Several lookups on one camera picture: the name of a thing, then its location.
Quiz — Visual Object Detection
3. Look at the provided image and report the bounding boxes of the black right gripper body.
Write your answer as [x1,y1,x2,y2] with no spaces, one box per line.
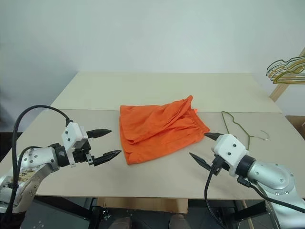
[209,154,227,176]

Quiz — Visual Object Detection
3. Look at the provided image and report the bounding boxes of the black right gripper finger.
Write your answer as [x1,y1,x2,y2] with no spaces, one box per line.
[204,132,224,141]
[189,152,213,171]

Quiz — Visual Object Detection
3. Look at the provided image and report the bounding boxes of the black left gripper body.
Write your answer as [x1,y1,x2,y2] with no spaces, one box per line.
[71,140,95,167]

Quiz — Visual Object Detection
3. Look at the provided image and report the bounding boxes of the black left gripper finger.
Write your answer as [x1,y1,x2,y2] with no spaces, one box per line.
[86,129,112,139]
[91,149,123,167]

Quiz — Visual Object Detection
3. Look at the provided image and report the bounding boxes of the olive green wire hanger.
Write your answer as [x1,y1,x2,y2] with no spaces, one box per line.
[221,110,271,150]

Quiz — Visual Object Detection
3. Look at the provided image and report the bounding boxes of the orange shorts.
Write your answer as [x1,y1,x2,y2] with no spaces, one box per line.
[119,95,211,166]

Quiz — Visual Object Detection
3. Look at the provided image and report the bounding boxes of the brown board under table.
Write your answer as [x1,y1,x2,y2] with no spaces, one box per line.
[97,197,189,215]

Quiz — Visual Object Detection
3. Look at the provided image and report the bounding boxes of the wooden clothes rack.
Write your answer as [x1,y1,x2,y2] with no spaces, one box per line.
[269,46,305,103]

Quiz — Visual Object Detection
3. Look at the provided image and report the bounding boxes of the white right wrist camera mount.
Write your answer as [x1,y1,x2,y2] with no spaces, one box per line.
[211,134,247,177]

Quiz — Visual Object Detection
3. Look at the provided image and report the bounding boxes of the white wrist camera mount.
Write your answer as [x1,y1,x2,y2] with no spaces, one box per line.
[211,134,247,177]
[61,122,89,167]

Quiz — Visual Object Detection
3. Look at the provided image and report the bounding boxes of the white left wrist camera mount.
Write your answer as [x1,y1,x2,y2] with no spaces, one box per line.
[61,122,89,167]

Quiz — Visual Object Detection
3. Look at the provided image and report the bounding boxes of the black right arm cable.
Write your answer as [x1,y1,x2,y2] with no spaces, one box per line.
[204,167,305,229]

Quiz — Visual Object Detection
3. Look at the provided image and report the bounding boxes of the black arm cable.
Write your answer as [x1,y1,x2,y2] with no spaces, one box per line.
[3,104,73,225]
[204,167,305,229]

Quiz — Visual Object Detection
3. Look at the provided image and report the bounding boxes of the black metal table frame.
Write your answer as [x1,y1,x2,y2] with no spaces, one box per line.
[23,196,267,229]

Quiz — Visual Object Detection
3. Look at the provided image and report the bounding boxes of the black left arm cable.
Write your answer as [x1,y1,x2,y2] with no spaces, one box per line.
[3,104,73,225]

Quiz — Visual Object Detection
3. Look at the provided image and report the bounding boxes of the hanging wire hangers bundle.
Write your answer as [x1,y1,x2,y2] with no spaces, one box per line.
[270,64,305,84]

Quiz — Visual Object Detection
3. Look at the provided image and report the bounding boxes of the bunch of wire hangers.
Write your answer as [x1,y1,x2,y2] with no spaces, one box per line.
[266,55,305,72]

